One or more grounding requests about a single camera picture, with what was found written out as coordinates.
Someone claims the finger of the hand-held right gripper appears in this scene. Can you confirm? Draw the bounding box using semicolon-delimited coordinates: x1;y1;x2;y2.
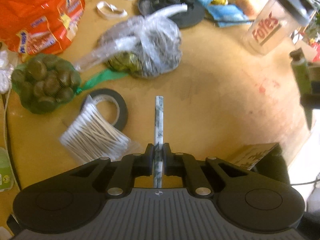
300;92;320;132

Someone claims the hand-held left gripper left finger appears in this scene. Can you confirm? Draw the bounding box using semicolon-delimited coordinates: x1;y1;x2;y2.
72;143;154;198

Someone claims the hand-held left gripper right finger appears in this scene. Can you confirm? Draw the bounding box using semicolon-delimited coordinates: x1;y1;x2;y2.
162;142;250;198

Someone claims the green patterned tube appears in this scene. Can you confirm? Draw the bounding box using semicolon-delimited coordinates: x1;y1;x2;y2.
289;50;313;94

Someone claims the brown cardboard box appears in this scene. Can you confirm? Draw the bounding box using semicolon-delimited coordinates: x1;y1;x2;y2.
227;142;280;174

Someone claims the wooden desktop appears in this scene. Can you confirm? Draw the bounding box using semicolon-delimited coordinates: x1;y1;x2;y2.
5;0;315;188

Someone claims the black tape roll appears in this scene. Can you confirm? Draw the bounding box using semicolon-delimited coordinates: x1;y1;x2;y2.
80;88;128;132

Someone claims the pack of cotton swabs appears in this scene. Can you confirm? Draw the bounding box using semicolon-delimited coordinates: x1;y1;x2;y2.
59;99;137;164

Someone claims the clear shaker bottle grey lid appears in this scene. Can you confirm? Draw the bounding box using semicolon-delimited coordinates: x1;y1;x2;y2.
241;0;313;55

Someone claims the gold foil candy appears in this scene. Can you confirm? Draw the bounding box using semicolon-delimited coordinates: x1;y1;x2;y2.
107;51;143;74

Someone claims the clear bag of sunflower seeds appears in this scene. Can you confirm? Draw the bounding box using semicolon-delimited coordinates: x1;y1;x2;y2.
75;2;189;79

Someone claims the green net bag of chestnuts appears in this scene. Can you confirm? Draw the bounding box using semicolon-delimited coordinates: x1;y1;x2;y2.
11;54;128;114

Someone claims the black kettle base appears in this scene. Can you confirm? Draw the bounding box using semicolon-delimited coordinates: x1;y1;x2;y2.
137;0;205;29

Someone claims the white knotted plastic bag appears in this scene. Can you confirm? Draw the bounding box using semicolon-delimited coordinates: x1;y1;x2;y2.
0;50;13;93

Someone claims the orange snack bag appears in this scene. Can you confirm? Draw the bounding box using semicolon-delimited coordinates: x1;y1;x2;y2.
0;0;86;58

